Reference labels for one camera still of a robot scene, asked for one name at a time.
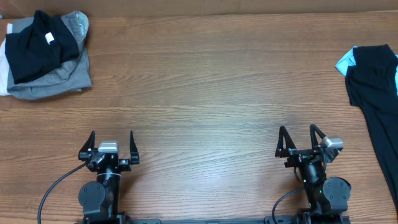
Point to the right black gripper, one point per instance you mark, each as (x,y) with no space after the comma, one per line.
(300,155)

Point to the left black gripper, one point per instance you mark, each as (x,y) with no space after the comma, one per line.
(125,163)

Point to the black t-shirt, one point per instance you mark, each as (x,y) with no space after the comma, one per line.
(381,120)

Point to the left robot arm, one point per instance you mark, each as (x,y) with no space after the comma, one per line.
(100,198)

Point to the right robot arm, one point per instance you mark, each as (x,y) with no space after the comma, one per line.
(327,196)

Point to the folded grey shirt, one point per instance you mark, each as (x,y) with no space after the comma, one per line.
(73,75)

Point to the light blue t-shirt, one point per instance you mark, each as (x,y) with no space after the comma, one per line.
(345,63)

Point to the folded black shirt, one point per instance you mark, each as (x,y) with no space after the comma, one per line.
(39,48)

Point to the folded white shirt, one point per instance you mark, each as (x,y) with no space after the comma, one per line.
(4,70)

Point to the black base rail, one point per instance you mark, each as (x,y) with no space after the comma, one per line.
(267,220)

